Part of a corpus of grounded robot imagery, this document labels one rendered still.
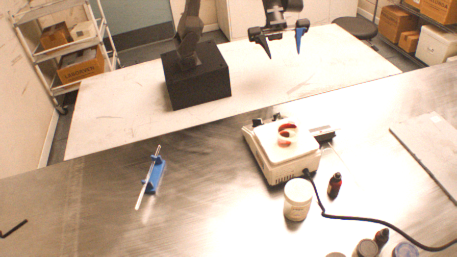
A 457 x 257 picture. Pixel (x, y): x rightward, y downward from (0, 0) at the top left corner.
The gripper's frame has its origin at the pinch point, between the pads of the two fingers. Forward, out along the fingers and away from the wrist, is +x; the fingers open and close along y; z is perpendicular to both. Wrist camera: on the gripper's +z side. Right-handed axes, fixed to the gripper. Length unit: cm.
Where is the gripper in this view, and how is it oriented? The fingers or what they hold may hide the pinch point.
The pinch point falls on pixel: (282, 45)
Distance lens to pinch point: 87.1
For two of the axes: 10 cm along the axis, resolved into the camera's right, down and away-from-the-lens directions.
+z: 1.1, 1.0, 9.9
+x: 1.7, 9.8, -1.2
